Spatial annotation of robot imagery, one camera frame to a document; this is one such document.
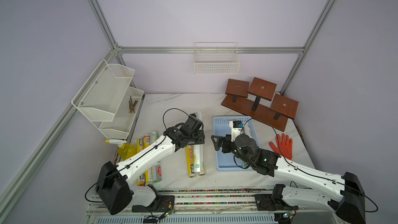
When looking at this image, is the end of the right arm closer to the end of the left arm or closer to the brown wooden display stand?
the end of the left arm

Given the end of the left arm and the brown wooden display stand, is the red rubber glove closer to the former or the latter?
the brown wooden display stand

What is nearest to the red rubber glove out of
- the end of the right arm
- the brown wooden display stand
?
the brown wooden display stand

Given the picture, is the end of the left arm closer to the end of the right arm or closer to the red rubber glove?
the end of the right arm

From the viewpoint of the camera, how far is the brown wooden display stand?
3.04ft

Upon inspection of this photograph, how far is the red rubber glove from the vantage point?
93 centimetres

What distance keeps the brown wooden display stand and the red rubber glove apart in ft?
0.26

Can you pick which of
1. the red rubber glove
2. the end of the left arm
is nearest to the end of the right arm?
the end of the left arm

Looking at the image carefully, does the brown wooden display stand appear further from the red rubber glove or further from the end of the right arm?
the end of the right arm
